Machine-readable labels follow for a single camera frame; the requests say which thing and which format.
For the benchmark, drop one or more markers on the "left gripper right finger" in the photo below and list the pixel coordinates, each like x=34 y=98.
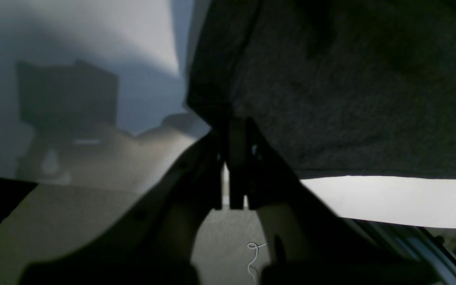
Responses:
x=308 y=243

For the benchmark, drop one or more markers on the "black t-shirt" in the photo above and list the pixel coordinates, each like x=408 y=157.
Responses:
x=337 y=87

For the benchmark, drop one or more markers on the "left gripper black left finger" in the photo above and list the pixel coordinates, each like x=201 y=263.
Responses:
x=152 y=243

